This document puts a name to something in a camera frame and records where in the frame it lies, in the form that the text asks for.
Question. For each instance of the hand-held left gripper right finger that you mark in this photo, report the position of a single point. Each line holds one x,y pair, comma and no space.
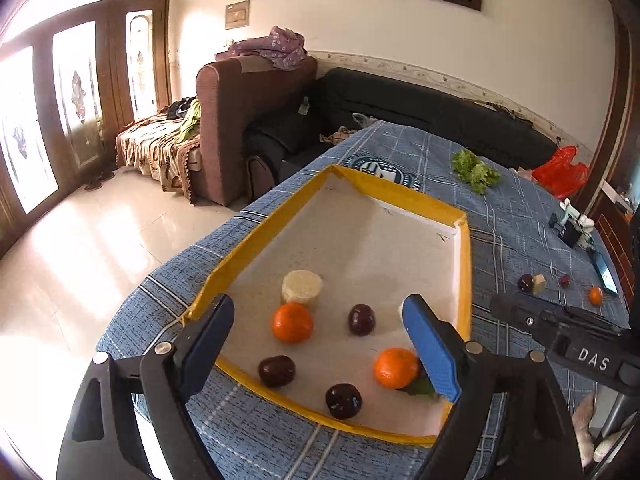
430,347

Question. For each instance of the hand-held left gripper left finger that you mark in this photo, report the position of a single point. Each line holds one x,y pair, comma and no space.
210,345

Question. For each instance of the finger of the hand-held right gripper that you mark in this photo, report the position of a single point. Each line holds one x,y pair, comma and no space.
512,312

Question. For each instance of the tangerine with green leaf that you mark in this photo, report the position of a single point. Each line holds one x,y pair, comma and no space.
395,367

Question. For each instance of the large peeled sugarcane piece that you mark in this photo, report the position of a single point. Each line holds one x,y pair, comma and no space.
301,287

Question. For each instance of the yellow cardboard box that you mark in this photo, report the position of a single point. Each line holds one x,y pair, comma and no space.
375,240

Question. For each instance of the person's right hand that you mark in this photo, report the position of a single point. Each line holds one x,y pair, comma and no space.
585,425

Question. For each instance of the wrinkled red jujube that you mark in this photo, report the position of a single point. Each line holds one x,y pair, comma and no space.
565,281

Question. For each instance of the black smartphone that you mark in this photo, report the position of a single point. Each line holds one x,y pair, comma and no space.
605,271

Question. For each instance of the blue plaid blanket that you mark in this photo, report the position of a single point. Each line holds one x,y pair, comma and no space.
510,220

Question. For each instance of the black box device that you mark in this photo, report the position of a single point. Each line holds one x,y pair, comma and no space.
571,234

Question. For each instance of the small black clip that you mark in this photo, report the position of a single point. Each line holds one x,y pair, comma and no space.
554,221

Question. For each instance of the wooden cabinet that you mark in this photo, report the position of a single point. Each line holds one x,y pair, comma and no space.
617,240

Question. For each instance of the green lettuce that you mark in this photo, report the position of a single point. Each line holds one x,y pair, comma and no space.
475,170

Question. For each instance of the red plastic bag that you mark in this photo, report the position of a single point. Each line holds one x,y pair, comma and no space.
560,172

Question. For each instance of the pair of slippers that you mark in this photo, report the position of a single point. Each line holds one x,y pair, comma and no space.
100,181

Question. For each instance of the patterned sofa throw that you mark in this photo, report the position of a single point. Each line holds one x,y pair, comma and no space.
150,145

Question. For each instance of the brown armchair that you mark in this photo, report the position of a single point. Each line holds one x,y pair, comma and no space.
225,125

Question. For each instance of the green cloth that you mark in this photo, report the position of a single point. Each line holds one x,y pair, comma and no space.
191,120

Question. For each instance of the black sofa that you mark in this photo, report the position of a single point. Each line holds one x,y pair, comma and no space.
400,105

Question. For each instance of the clear plastic bag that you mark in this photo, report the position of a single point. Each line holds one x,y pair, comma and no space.
365,120

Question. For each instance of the small clear bottle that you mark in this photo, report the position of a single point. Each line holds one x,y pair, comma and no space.
304,105

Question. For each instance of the wooden glass door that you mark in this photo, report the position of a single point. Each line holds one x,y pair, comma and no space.
75,85

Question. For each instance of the purple floral cloth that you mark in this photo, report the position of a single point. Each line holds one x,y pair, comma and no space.
280,47

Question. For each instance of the small wall plaque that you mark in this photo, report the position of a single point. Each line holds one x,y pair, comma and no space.
237,15

